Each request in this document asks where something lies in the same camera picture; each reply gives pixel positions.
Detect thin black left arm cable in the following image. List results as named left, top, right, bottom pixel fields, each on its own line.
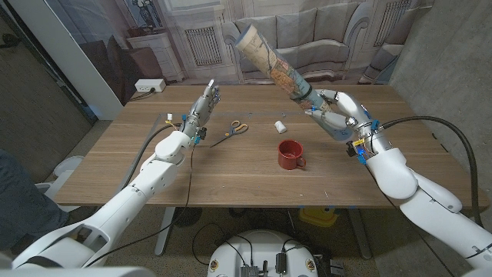
left=85, top=145, right=195, bottom=269

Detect grey yellow-handled scissors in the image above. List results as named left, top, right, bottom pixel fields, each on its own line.
left=209, top=119, right=249, bottom=149

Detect black rubber band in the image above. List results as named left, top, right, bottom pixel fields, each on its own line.
left=290, top=85, right=313, bottom=102

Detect printed living room backdrop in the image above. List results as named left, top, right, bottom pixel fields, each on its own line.
left=44, top=0, right=435, bottom=107

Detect white power strip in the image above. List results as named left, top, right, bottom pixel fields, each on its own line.
left=134, top=78, right=167, bottom=93

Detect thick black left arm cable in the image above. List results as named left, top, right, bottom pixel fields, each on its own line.
left=122, top=123, right=181, bottom=189

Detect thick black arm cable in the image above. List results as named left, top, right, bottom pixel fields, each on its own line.
left=122, top=123, right=181, bottom=189
left=378, top=115, right=484, bottom=229

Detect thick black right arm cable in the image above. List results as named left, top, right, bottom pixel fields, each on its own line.
left=378, top=115, right=484, bottom=229

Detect grey table leg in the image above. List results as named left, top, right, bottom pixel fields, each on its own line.
left=347, top=207, right=373, bottom=261
left=154, top=206, right=176, bottom=257

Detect person in blue jeans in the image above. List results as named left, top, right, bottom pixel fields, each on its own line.
left=0, top=149, right=71, bottom=251

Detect paper map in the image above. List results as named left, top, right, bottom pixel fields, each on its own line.
left=234, top=24, right=354, bottom=142

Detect black power strip cord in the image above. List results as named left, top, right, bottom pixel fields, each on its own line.
left=128, top=88, right=157, bottom=102

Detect yellow object under table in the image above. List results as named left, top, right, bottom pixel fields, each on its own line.
left=298, top=206, right=339, bottom=228

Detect black round floor object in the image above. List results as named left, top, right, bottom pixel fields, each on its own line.
left=172, top=206, right=203, bottom=229

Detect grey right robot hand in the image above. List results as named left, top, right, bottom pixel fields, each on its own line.
left=304, top=88, right=391, bottom=155

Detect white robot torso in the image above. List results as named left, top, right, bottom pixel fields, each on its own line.
left=206, top=229, right=319, bottom=277

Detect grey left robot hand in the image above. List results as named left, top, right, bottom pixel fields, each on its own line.
left=180, top=78, right=221, bottom=140

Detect red enamel mug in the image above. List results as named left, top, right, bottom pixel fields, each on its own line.
left=277, top=138, right=308, bottom=171

